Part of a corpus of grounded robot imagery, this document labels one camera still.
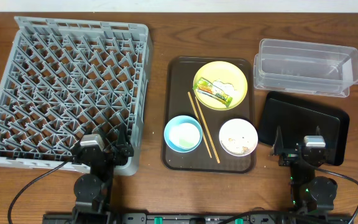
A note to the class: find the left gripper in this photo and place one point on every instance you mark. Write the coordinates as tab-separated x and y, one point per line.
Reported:
123	147

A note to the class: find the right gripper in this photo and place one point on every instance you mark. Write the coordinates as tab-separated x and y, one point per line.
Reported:
289	157

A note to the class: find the white bowl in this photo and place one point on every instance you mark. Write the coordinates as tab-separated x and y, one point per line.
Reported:
238	137

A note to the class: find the green snack wrapper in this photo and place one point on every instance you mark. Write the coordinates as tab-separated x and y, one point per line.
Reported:
205	87

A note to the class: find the white paper cup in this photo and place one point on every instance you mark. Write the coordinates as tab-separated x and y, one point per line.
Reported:
185	136

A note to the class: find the white tissue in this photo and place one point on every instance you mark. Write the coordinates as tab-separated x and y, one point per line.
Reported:
226	87

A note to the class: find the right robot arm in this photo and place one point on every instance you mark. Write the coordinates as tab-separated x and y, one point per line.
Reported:
311	194

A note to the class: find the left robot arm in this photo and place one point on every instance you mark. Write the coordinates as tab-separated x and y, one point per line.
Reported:
93	190

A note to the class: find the grey dishwasher rack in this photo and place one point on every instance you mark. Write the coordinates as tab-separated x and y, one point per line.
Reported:
65	76

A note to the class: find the black tray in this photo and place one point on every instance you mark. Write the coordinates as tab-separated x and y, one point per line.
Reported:
297	118

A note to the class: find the light blue bowl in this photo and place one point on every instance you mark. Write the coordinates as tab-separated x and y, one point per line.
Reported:
176	121

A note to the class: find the clear plastic bin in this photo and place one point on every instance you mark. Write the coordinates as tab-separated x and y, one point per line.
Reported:
305	67

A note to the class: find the wooden chopstick left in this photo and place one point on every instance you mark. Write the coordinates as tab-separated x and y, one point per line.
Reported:
198	120

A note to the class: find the wooden chopstick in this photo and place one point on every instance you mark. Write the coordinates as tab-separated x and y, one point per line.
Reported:
207	131
198	120

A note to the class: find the dark brown serving tray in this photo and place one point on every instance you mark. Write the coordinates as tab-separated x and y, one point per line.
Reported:
180	80

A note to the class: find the wooden chopstick right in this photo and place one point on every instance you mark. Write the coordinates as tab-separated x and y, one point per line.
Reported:
207	131

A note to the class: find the yellow plate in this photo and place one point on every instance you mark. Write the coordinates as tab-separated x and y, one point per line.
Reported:
226	72

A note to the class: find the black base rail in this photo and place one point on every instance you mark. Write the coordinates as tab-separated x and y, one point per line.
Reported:
141	218

